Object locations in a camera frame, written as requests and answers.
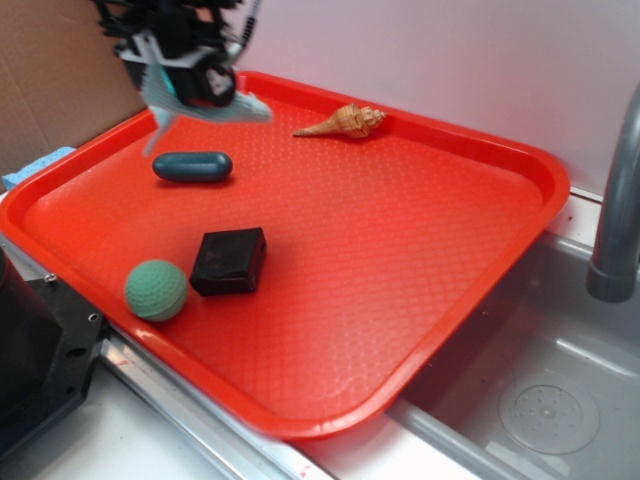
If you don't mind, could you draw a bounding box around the green dimpled ball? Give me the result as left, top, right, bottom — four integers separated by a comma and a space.
124, 260, 188, 322

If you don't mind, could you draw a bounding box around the brown cardboard panel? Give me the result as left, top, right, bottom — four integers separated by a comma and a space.
1, 1, 144, 174

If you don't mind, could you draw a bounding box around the black rectangular block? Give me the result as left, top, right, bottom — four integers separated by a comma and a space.
190, 227, 267, 296

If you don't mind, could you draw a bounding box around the red plastic tray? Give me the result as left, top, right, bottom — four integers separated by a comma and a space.
1, 72, 570, 440

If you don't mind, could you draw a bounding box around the light blue cloth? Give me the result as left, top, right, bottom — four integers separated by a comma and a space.
141, 63, 273, 156

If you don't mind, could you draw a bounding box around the dark teal capsule toy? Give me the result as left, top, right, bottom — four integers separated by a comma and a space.
152, 151, 233, 183

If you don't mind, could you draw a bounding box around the grey sink basin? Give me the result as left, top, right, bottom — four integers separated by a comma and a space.
319, 230, 640, 480

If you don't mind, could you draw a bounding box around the blue sponge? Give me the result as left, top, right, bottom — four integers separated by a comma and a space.
1, 146, 75, 191

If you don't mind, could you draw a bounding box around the grey faucet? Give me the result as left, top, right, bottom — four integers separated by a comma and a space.
587, 90, 639, 303

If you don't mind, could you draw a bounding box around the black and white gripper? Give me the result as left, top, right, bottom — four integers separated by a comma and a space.
94, 1, 250, 107

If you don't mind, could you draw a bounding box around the tan spiral seashell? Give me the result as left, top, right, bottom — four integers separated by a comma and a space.
292, 103, 388, 139

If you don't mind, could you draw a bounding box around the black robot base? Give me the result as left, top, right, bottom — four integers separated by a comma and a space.
1, 253, 106, 462

